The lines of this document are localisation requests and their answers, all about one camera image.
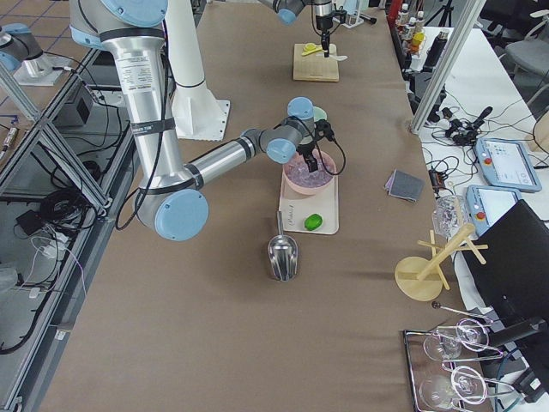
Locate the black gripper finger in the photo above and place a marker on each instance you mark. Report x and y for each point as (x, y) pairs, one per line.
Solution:
(326, 45)
(314, 165)
(307, 162)

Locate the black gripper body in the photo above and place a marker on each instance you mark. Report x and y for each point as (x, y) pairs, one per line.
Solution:
(307, 152)
(322, 21)

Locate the white ceramic spoon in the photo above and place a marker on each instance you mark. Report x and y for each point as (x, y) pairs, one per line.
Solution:
(338, 58)

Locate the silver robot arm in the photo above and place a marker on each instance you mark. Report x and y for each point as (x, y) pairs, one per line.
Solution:
(323, 14)
(159, 66)

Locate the yellow plastic spoon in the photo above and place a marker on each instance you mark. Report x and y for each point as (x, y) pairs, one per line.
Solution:
(310, 49)

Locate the pink bowl of ice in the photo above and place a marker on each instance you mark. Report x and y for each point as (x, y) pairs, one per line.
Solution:
(297, 175)

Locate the mint green bowl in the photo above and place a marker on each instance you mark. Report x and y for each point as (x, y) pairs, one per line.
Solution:
(319, 114)

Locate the steel ice scoop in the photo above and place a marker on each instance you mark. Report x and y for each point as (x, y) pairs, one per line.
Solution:
(283, 254)

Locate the clear plastic ice container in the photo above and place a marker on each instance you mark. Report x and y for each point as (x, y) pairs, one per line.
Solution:
(449, 215)

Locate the bamboo cutting board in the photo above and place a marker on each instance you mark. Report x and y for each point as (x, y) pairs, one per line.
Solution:
(316, 67)

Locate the beige serving tray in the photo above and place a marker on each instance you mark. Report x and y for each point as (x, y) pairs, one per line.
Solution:
(297, 207)

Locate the green lime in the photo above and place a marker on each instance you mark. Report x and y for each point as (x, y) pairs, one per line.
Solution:
(313, 222)

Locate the condiment bottles rack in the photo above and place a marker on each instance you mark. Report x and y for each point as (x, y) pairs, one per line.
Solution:
(409, 27)

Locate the grey folded cloth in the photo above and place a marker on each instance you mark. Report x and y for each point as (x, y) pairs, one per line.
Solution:
(404, 186)

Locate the black water bottle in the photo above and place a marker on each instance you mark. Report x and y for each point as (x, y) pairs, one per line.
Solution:
(436, 50)

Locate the wooden cup tree stand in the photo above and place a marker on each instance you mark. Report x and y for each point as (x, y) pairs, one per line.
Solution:
(423, 279)

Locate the lower teach pendant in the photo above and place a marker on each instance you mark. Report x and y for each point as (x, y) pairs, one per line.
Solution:
(487, 204)

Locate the teach pendant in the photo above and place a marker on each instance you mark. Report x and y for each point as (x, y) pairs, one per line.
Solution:
(505, 163)
(487, 204)

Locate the upper teach pendant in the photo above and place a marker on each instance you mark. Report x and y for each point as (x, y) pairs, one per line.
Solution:
(505, 163)

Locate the upper wine glass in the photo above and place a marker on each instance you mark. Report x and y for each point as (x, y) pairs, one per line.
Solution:
(446, 343)

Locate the wine glass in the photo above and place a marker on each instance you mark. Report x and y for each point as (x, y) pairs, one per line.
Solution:
(448, 392)
(446, 343)

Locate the black monitor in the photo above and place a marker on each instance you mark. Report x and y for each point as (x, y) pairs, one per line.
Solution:
(514, 279)

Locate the lower wine glass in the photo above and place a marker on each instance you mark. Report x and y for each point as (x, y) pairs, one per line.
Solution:
(448, 392)

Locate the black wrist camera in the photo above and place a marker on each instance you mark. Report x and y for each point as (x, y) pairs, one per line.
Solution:
(323, 129)
(340, 15)

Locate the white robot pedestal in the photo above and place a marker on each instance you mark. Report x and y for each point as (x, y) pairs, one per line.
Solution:
(198, 114)

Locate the aluminium frame post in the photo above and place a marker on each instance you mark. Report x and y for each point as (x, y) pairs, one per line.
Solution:
(457, 40)

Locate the wire glass rack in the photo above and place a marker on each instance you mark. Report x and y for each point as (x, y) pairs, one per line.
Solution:
(421, 367)

